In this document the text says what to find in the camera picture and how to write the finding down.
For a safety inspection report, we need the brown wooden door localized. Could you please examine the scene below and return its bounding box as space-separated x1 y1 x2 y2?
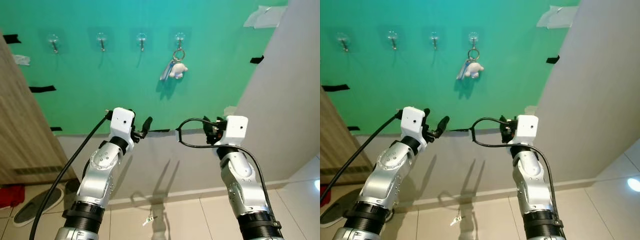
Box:
320 87 373 186
0 32 78 186

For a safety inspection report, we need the grey slipper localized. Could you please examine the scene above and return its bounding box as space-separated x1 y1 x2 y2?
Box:
320 187 358 228
12 186 65 228

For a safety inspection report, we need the large white tape patch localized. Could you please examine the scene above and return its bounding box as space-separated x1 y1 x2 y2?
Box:
536 5 580 29
243 5 287 29

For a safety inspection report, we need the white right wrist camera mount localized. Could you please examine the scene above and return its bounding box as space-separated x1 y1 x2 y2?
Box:
220 115 250 148
510 114 540 147

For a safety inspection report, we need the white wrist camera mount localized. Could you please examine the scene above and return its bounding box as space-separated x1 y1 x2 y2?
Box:
400 106 429 151
108 107 137 153
510 114 540 147
220 115 250 148

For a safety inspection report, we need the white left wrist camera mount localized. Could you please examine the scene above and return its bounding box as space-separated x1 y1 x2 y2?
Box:
400 106 429 151
108 107 137 153

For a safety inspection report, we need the teal green wall sheet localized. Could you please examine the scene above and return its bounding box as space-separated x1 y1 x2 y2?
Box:
320 0 581 133
0 0 289 137

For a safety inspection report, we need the white plush toy keychain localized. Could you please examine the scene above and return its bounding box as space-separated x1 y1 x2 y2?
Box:
455 46 485 82
159 47 190 82

